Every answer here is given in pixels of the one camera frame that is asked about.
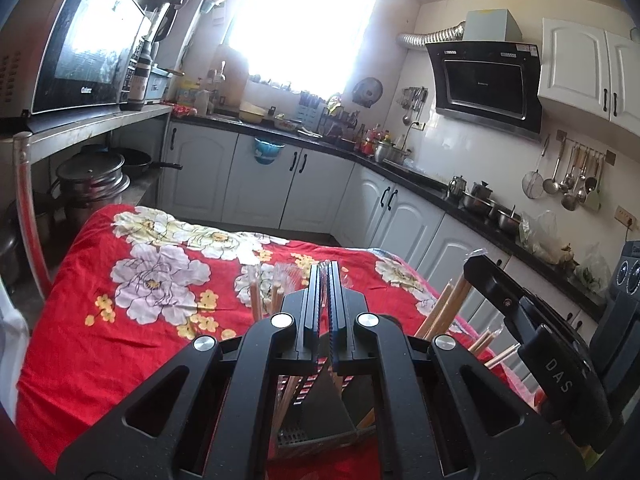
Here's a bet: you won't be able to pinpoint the hanging wire strainer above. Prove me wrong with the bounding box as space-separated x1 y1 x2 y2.
522 134 547 200

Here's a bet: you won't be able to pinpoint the dark bottle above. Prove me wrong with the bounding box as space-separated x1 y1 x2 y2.
125 39 151 112

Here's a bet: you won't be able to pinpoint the hanging kitchen tools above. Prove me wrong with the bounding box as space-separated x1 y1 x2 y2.
399 86 430 127

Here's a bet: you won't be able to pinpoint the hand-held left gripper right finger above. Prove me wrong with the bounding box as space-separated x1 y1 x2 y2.
328 261 586 480

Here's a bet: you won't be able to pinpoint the black range hood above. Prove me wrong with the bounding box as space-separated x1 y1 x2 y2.
424 40 544 137

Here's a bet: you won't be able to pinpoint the black frying pan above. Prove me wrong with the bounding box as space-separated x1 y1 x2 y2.
120 148 184 177

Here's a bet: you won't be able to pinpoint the grey metal box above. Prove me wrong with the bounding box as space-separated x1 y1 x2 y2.
145 64 172 104

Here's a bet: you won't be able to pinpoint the black gas stove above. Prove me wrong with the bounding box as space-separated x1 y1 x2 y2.
394 164 451 192

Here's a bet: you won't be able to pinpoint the dish rack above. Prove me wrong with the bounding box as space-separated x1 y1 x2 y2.
320 114 359 137

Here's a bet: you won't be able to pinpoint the steel shelf table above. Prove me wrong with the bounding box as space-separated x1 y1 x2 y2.
0 103 174 222

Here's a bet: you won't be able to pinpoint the black mesh utensil holder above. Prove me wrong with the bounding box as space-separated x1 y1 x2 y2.
274 369 382 462

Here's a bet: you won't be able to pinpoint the blue hanging bowl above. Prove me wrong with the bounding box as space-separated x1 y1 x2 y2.
253 137 285 166

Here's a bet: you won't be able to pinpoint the silver microwave oven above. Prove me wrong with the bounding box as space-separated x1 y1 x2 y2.
0 0 154 117

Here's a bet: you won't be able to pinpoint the kitchen window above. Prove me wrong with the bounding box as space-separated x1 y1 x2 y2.
221 0 382 94

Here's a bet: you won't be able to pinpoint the crumpled plastic bag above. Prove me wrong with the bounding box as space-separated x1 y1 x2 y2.
519 209 559 257
574 244 614 297

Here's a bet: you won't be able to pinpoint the grey hood chimney box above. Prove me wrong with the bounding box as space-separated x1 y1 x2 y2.
462 8 524 44

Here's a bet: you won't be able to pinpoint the black blender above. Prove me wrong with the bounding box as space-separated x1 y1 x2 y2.
137 0 179 44

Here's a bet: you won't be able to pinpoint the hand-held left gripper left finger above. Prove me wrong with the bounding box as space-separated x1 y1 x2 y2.
55 263 322 480

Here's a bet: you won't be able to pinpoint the round wall fan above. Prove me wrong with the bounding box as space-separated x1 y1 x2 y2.
352 77 384 108

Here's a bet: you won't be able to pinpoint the condiment bottles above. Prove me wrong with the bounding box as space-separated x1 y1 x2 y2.
352 124 391 154

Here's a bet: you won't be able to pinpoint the hanging steel ladle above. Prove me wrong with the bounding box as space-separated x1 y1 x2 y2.
543 139 564 195

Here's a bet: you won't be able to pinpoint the yellow basin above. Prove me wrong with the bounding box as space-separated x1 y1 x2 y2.
238 102 266 124

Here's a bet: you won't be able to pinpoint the stacked steel pots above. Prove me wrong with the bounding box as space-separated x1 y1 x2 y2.
54 151 132 212

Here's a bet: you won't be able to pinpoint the hanging steel spoon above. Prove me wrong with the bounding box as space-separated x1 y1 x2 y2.
560 144 581 211

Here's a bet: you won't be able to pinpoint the plastic-wrapped chopsticks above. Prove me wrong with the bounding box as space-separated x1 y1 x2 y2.
469 324 504 362
486 341 522 369
414 276 474 341

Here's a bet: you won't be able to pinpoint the wall utensil rail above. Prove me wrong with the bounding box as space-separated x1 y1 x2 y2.
555 129 616 165

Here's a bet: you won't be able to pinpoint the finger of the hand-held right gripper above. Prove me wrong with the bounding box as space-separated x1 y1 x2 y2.
462 254 540 344

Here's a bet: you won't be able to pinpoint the bunch of chopsticks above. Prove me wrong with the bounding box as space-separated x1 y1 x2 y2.
244 261 303 413

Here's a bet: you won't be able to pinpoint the steel bowl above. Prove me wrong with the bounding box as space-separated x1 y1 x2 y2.
494 205 521 231
462 192 496 214

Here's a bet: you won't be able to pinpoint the white upper cabinet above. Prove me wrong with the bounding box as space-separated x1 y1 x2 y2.
537 17 640 124

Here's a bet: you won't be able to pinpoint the steel pot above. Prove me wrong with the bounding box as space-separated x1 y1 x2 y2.
374 140 409 164

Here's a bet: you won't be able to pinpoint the silver exhaust duct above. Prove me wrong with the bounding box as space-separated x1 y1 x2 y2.
397 22 467 52

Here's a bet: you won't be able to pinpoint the red floral blanket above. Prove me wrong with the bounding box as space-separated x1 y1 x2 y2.
17 204 542 480

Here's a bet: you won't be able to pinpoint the hanging green spatula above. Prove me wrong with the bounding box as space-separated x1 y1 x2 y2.
584 159 604 211

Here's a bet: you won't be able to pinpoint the white lower kitchen cabinets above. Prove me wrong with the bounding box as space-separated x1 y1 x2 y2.
162 120 609 352

